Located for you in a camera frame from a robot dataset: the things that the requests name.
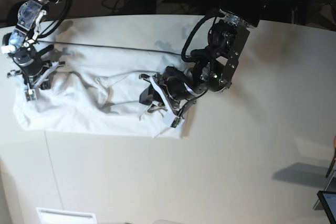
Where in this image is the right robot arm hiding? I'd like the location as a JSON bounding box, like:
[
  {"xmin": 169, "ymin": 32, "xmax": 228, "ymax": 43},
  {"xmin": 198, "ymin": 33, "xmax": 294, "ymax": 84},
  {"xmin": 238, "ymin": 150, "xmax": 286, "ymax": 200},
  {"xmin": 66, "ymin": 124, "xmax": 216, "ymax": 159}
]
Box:
[{"xmin": 1, "ymin": 0, "xmax": 72, "ymax": 94}]

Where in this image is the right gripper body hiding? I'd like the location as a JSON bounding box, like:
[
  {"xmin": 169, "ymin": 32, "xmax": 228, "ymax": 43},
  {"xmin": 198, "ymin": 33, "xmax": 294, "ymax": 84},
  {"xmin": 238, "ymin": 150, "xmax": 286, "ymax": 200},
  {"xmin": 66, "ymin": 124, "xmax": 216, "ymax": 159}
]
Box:
[{"xmin": 18, "ymin": 59, "xmax": 52, "ymax": 84}]

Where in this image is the black tablet with stand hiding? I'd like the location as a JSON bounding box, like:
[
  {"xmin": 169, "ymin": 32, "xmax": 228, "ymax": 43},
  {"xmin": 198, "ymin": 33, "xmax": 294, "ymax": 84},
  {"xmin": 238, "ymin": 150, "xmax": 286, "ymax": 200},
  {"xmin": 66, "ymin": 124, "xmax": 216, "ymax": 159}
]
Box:
[{"xmin": 313, "ymin": 171, "xmax": 335, "ymax": 224}]

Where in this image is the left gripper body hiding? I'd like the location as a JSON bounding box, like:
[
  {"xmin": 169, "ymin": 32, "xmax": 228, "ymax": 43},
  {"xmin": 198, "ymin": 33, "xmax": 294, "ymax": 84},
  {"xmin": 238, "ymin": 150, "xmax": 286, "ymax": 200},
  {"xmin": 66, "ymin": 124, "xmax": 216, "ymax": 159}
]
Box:
[{"xmin": 157, "ymin": 66, "xmax": 207, "ymax": 103}]

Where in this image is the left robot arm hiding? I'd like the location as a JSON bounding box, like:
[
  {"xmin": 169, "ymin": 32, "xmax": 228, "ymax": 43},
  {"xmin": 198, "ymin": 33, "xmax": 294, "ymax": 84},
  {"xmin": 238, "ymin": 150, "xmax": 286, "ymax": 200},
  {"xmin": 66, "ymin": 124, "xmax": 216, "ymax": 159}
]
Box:
[{"xmin": 154, "ymin": 0, "xmax": 267, "ymax": 108}]

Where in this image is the white T-shirt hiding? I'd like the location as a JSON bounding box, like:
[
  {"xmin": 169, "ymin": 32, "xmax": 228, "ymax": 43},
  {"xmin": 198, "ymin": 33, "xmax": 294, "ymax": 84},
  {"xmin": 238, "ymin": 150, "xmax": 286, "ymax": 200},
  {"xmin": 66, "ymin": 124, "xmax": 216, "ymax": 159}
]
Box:
[{"xmin": 13, "ymin": 44, "xmax": 184, "ymax": 138}]

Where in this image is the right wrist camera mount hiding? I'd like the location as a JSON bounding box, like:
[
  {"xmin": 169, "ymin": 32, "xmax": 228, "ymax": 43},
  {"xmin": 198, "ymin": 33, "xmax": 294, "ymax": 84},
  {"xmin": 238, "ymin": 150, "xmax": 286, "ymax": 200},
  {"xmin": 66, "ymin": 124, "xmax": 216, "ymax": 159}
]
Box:
[{"xmin": 7, "ymin": 60, "xmax": 66, "ymax": 102}]

